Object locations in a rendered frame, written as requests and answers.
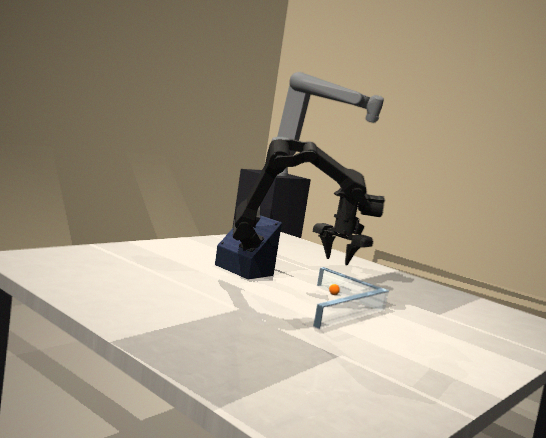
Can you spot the clear l-shaped low wall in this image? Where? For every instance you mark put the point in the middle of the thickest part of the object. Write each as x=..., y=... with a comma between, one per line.
x=320, y=306

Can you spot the clear glass corner walls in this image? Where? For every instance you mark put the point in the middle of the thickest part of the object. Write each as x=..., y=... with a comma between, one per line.
x=354, y=309

